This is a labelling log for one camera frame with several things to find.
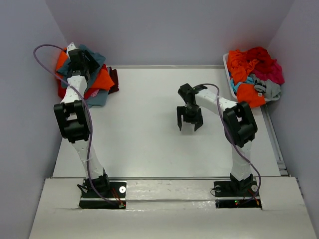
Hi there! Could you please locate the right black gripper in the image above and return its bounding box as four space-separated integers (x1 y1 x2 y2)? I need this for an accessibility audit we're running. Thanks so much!
177 104 204 130

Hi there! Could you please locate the blue-grey t shirt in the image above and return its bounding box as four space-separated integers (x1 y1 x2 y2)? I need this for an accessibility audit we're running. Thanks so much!
55 44 113 98

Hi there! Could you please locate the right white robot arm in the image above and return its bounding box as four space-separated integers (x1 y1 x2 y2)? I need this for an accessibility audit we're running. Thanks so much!
176 83 258 195

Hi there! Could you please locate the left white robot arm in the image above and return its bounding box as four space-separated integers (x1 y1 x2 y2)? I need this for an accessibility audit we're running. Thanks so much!
54 44 111 198

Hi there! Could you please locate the orange folded t shirt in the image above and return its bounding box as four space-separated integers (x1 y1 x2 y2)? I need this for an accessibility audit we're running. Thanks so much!
55 44 114 91

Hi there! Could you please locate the pink folded t shirt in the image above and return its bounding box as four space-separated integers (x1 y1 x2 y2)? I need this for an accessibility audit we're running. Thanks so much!
90 89 100 97

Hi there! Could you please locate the dark maroon folded t shirt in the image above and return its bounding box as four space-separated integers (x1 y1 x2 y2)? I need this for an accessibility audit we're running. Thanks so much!
107 67 119 95

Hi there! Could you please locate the red folded t shirt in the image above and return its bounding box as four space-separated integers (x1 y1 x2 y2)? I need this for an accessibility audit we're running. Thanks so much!
56 79 67 99

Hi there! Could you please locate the light blue folded t shirt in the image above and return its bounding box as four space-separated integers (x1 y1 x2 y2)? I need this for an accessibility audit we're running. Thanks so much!
83 89 109 108

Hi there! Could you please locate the white perforated plastic basket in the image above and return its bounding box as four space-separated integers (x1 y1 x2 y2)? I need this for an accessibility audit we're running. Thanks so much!
222 52 281 103

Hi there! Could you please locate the cyan crumpled t shirt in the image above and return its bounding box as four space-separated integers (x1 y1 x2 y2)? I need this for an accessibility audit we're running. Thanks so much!
230 77 255 94

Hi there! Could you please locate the orange crumpled t shirt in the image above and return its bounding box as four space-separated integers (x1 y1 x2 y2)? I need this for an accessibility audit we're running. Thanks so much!
227 50 266 108

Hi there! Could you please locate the grey crumpled t shirt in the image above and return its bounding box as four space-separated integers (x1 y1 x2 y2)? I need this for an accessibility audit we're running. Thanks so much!
249 74 281 101

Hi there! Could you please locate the red crumpled t shirt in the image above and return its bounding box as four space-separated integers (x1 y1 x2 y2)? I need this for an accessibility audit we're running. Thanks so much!
246 46 275 73

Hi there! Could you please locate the magenta crumpled t shirt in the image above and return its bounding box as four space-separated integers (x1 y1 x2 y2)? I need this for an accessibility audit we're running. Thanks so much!
252 60 285 85

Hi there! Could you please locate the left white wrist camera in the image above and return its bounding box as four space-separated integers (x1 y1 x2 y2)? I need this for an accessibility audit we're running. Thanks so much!
66 42 77 55

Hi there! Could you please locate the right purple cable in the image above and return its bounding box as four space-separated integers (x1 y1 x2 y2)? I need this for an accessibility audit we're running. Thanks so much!
199 83 262 206

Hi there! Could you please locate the purple cable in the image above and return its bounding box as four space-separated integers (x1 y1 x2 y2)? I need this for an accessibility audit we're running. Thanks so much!
199 83 262 206
33 44 125 207

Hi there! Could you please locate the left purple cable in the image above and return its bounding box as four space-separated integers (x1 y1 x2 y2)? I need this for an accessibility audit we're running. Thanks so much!
33 44 125 207

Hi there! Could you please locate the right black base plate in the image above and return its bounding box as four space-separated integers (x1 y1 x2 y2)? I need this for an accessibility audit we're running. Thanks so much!
210 180 262 209

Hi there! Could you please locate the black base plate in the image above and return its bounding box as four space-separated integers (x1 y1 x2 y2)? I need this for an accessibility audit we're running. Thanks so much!
210 180 262 209
77 181 127 210

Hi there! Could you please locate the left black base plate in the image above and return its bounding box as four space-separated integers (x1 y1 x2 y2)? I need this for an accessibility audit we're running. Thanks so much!
77 181 127 210

